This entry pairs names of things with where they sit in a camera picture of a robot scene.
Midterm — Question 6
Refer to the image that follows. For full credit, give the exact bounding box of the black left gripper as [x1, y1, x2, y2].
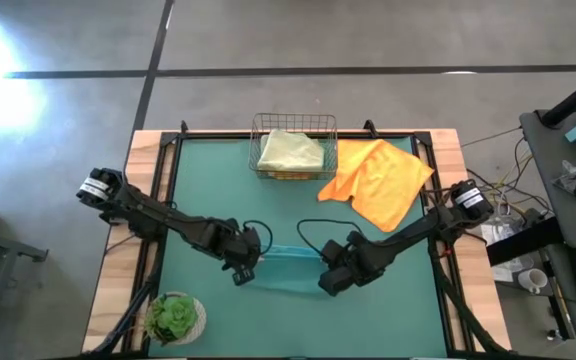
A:
[215, 222, 270, 272]

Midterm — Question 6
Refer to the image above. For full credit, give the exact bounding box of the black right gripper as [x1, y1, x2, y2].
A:
[319, 230, 387, 286]

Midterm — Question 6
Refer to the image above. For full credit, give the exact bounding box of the teal microfiber towel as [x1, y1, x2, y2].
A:
[251, 243, 330, 295]

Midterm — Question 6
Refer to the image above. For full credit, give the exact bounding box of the light green microfiber towel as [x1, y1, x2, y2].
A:
[256, 129, 325, 174]

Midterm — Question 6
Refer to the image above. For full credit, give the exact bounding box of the potted green succulent plant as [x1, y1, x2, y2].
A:
[143, 291, 208, 347]

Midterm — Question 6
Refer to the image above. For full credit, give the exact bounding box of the black desk leg bar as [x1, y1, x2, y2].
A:
[485, 215, 565, 267]

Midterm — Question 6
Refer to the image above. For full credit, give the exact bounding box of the white mug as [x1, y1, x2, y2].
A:
[517, 267, 549, 296]

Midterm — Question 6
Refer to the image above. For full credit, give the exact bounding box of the grey side desk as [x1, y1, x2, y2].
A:
[519, 108, 576, 360]

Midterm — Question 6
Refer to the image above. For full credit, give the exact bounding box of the black monitor pole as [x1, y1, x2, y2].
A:
[540, 67, 576, 129]

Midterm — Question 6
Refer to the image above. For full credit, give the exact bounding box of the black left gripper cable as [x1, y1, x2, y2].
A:
[241, 218, 275, 257]

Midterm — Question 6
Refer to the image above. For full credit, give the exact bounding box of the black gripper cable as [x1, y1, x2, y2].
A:
[241, 218, 275, 257]
[295, 217, 365, 257]

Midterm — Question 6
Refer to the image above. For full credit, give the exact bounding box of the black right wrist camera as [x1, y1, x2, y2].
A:
[317, 267, 357, 297]

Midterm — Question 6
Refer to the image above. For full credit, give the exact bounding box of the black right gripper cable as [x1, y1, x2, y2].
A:
[295, 217, 365, 257]

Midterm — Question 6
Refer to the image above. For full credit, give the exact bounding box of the black metal rig frame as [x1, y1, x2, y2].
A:
[81, 118, 524, 360]

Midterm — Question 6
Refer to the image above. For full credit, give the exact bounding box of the dark wire basket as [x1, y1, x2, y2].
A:
[247, 112, 340, 181]

